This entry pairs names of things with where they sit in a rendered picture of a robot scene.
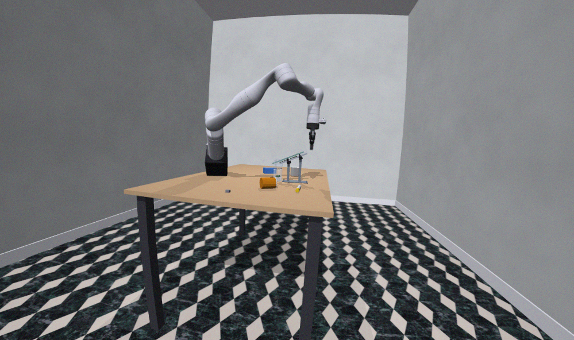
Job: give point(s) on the orange cylinder with grey end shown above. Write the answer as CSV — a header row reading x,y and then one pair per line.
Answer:
x,y
268,182

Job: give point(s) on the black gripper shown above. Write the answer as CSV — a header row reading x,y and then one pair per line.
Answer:
x,y
312,133

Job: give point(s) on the clear glass vial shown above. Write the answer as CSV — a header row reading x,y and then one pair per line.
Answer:
x,y
277,173

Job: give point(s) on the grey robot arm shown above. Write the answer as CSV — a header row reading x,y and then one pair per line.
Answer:
x,y
284,75

